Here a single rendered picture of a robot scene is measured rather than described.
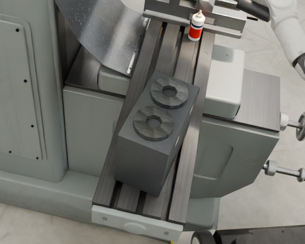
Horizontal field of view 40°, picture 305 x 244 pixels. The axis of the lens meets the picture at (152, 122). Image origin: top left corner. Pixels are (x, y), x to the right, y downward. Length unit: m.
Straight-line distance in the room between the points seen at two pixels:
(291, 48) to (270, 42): 2.02
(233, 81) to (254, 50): 1.53
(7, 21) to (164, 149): 0.67
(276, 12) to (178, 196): 0.52
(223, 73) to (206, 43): 0.14
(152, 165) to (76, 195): 1.01
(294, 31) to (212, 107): 0.45
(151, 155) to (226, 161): 0.81
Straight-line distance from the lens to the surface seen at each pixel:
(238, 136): 1.55
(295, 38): 1.13
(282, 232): 1.54
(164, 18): 1.49
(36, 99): 1.54
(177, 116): 0.96
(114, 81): 1.45
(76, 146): 1.81
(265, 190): 2.33
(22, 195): 2.02
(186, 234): 1.65
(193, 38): 1.43
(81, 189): 1.93
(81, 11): 1.39
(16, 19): 1.33
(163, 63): 1.34
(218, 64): 1.55
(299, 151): 2.56
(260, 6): 1.19
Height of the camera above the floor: 1.89
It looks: 51 degrees down
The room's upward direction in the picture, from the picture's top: 10 degrees clockwise
